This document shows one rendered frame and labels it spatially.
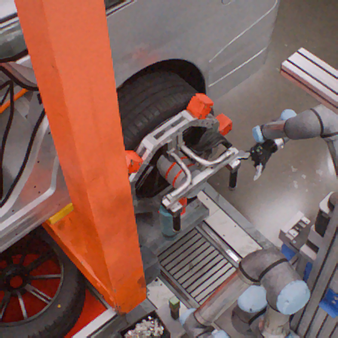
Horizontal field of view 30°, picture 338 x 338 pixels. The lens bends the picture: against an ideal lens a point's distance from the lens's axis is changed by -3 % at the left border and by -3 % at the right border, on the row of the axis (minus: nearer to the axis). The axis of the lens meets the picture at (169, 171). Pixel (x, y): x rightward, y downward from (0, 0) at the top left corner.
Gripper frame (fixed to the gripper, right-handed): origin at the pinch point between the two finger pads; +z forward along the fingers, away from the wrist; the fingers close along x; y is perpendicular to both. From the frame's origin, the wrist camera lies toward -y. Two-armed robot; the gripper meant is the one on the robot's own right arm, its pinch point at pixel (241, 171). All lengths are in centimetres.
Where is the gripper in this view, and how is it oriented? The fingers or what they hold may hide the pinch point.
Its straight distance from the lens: 300.2
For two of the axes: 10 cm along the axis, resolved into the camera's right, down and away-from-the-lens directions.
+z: -7.6, 5.6, -3.4
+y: -0.2, -5.4, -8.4
